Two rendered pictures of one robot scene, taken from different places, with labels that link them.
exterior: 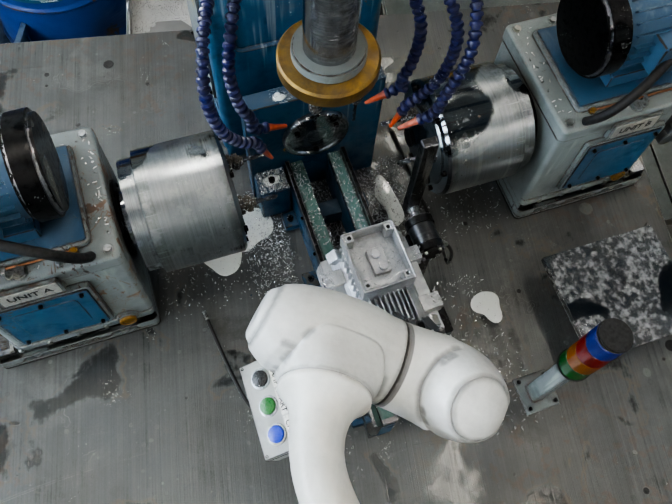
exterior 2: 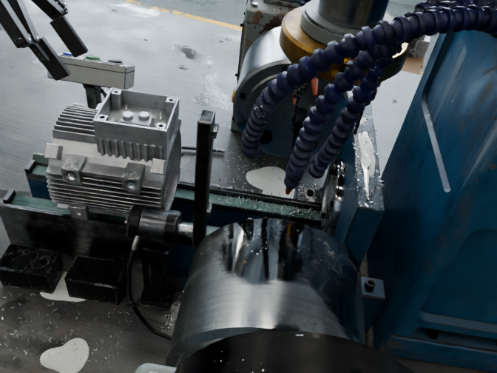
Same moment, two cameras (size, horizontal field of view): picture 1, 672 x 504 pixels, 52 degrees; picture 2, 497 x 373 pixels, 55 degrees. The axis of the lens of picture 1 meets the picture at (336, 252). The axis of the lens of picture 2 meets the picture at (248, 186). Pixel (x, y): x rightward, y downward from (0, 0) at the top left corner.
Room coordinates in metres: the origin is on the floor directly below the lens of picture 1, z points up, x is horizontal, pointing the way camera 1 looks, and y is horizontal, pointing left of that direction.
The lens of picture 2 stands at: (0.96, -0.58, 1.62)
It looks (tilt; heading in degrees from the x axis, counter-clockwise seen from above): 43 degrees down; 115
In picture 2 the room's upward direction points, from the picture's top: 9 degrees clockwise
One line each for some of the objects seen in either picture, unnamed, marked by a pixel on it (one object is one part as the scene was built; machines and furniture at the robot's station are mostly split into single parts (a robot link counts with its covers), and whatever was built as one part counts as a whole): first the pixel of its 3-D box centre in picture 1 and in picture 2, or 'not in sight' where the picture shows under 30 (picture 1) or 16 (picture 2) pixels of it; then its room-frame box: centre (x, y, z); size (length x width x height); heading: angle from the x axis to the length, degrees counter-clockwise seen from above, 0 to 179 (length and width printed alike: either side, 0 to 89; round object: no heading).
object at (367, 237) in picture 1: (376, 263); (138, 125); (0.50, -0.08, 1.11); 0.12 x 0.11 x 0.07; 25
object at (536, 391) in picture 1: (569, 367); not in sight; (0.37, -0.46, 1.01); 0.08 x 0.08 x 0.42; 24
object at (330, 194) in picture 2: (316, 135); (330, 197); (0.83, 0.07, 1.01); 0.15 x 0.02 x 0.15; 114
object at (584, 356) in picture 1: (597, 348); not in sight; (0.37, -0.46, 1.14); 0.06 x 0.06 x 0.04
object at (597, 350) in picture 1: (608, 340); not in sight; (0.37, -0.46, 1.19); 0.06 x 0.06 x 0.04
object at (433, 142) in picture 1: (419, 179); (201, 185); (0.68, -0.14, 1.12); 0.04 x 0.03 x 0.26; 24
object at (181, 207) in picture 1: (160, 208); (293, 79); (0.60, 0.35, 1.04); 0.37 x 0.25 x 0.25; 114
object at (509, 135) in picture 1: (476, 125); (268, 348); (0.88, -0.27, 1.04); 0.41 x 0.25 x 0.25; 114
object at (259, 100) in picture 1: (307, 122); (359, 218); (0.89, 0.09, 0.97); 0.30 x 0.11 x 0.34; 114
